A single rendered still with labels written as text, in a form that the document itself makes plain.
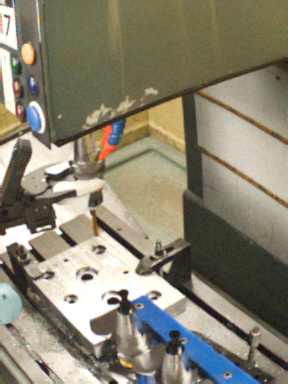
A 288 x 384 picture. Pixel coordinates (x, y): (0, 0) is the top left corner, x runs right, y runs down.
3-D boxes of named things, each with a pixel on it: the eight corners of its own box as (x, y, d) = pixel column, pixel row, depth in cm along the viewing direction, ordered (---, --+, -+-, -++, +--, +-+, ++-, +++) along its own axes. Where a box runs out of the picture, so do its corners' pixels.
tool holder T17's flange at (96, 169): (111, 172, 111) (110, 160, 110) (78, 184, 109) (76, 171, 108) (96, 156, 116) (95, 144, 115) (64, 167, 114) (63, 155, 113)
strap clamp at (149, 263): (145, 305, 143) (139, 256, 134) (136, 297, 145) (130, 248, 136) (191, 279, 149) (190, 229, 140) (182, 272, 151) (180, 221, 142)
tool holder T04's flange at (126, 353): (160, 350, 92) (159, 341, 91) (125, 365, 90) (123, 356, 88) (140, 328, 97) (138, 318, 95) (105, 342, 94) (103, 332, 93)
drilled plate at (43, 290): (97, 357, 124) (93, 344, 121) (28, 286, 144) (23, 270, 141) (185, 311, 134) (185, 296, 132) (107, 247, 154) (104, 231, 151)
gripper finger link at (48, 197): (77, 186, 112) (30, 192, 112) (76, 178, 111) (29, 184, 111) (77, 203, 108) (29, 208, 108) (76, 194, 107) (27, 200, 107)
